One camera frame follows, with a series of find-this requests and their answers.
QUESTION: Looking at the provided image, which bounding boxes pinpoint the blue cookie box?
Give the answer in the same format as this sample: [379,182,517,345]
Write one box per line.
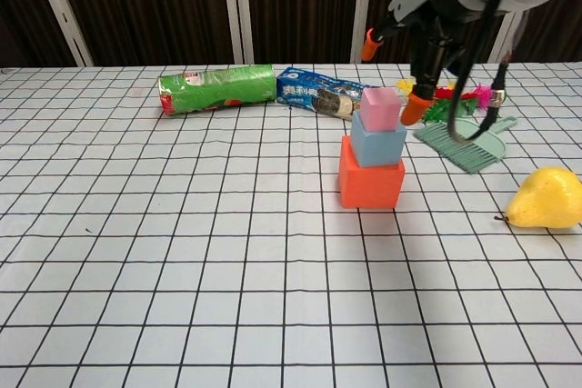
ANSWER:
[275,66,381,122]

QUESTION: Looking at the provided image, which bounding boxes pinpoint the white checked tablecloth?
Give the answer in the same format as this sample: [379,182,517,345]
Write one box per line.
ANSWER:
[0,62,582,388]

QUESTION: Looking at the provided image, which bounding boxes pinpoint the colourful feather shuttlecock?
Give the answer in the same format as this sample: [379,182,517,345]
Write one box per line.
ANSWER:
[394,77,499,125]

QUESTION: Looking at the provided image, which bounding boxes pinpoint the yellow toy pear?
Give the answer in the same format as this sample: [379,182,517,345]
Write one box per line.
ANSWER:
[494,166,582,230]

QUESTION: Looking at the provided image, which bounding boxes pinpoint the light blue foam cube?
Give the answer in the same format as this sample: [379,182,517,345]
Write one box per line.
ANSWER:
[351,111,408,168]

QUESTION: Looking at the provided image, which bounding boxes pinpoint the green chip can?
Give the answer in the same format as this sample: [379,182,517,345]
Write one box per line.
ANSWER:
[156,64,279,117]

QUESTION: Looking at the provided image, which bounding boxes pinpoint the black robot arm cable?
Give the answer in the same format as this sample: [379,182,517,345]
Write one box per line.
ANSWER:
[445,0,528,142]

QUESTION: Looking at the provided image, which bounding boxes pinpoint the mint green small dustpan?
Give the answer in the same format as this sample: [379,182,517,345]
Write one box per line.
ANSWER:
[447,114,519,166]

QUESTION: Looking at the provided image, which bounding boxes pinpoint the dark folding screen white frames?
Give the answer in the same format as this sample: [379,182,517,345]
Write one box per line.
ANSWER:
[0,0,582,67]

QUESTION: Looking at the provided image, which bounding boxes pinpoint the orange foam cube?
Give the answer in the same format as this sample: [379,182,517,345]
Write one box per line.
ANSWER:
[338,134,406,211]

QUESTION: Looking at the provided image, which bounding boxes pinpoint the small pink foam cube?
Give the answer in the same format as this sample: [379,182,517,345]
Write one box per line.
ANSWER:
[358,86,402,132]

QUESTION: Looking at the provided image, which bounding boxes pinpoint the green plastic dustpan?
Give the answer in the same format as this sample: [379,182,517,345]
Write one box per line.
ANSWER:
[412,120,497,174]

